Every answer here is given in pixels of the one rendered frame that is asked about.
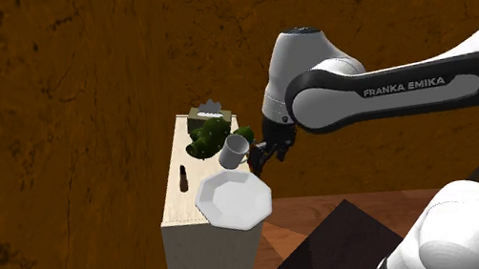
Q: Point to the small dark bottle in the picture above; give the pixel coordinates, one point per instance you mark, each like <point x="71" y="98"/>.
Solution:
<point x="183" y="179"/>

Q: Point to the white octagonal plate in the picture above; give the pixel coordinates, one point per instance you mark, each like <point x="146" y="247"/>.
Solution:
<point x="234" y="199"/>

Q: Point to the pale wooden cabinet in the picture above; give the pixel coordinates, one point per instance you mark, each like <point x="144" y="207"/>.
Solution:
<point x="205" y="261"/>

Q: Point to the grey mug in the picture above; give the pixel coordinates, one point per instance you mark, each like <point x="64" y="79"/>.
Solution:
<point x="233" y="151"/>

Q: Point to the green cactus plant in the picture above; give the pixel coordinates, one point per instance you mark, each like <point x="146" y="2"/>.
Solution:
<point x="208" y="137"/>

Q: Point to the olive tissue box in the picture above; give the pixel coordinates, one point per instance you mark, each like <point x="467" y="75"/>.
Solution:
<point x="199" y="117"/>

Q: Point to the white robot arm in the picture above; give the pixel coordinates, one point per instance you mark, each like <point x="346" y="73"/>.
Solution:
<point x="407" y="94"/>

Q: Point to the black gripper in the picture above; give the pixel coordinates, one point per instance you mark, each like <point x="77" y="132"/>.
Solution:
<point x="277" y="132"/>

